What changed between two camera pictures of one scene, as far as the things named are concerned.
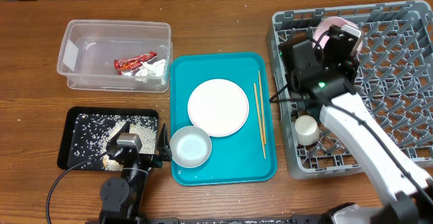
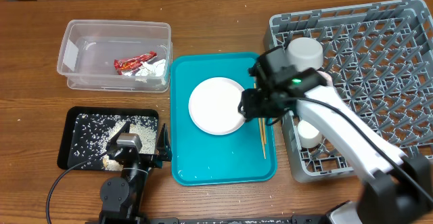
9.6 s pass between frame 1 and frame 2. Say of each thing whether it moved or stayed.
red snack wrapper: stayed
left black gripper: stayed
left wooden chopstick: stayed
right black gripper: moved
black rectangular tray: stayed
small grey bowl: moved
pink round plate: stayed
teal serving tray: stayed
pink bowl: moved
